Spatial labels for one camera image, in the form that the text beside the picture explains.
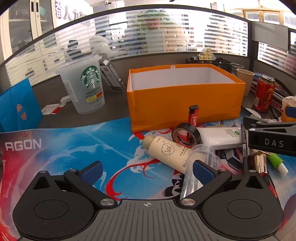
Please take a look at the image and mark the orange packet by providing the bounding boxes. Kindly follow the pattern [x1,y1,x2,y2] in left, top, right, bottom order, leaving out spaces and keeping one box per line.
[282,104,296,122]

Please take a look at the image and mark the black pen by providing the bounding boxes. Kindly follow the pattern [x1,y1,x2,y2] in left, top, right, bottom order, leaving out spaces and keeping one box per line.
[240,123,250,175]
[270,106,281,121]

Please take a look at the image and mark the red black packet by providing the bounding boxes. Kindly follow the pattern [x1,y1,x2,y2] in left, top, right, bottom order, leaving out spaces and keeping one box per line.
[215,148,243,173]

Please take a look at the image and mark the cream lotion bottle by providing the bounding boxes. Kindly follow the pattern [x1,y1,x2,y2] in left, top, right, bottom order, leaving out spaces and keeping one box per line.
[142,135,197,174]

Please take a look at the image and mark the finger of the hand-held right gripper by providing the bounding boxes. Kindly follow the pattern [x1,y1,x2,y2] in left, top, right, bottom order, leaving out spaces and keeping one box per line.
[243,116,296,131]

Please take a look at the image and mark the stack of magazines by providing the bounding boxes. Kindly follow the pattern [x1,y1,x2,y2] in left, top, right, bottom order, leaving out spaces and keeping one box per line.
[251,73,294,109]

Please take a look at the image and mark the white remote control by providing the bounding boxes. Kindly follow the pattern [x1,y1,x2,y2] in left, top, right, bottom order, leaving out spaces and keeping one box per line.
[198,126,249,151]

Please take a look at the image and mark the small clear plastic cup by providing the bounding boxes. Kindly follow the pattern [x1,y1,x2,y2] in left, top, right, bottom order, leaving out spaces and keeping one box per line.
[180,144,222,202]

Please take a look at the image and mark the blue paper bag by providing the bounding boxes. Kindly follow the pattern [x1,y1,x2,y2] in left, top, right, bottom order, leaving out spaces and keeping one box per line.
[0,77,44,133]

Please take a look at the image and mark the white red cards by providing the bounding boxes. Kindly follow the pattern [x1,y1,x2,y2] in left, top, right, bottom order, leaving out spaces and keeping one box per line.
[42,103,65,115]

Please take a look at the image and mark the striped glass partition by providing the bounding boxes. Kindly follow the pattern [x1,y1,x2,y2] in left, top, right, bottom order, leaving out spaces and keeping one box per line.
[0,5,250,77]

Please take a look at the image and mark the pill blister pack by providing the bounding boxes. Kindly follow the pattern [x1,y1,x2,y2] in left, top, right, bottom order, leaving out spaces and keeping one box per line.
[196,49,218,61]

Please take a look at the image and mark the grey partition panel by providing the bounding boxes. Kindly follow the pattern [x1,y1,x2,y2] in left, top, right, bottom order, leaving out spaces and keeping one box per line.
[252,21,289,50]

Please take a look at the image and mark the crumpled tissue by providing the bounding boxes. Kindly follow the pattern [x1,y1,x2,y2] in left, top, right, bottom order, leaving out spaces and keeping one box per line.
[281,95,296,110]

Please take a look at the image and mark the orange cardboard box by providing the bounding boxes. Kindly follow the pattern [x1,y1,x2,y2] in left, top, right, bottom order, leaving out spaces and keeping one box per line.
[126,64,246,133]

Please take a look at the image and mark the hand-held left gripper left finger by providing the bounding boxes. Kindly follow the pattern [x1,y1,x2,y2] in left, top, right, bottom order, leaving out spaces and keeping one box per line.
[30,161,118,209]

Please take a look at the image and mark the gold lipstick tube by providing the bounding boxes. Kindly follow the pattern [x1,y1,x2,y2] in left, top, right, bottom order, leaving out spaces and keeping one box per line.
[251,149,270,175]

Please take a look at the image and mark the printed desk mat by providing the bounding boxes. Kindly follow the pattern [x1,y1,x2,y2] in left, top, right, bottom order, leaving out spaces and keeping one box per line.
[0,117,296,241]

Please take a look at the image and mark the black tape roll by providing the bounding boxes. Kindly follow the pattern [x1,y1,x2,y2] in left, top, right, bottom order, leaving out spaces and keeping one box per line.
[171,123,201,149]

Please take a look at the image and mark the red drink can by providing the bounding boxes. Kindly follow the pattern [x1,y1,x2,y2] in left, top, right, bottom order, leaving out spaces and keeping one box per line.
[253,74,276,113]

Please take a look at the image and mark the frosted plastic cup green logo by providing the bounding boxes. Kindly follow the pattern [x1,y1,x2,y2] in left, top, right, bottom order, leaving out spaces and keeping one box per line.
[55,54,105,114]

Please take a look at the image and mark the white paper sheet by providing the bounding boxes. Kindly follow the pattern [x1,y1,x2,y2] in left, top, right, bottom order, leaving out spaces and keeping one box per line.
[242,107,262,119]

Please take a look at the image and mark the beige paper cup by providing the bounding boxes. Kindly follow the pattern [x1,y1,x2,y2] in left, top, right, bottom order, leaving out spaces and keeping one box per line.
[236,69,255,96]

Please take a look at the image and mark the black mesh basket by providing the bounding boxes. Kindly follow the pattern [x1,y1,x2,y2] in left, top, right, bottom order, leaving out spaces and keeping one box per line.
[185,56,233,73]

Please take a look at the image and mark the red lighter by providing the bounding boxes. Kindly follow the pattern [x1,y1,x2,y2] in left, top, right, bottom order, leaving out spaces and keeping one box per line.
[188,105,199,127]

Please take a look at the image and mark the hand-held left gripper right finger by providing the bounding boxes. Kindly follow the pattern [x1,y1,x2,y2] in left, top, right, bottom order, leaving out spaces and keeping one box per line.
[179,159,266,207]

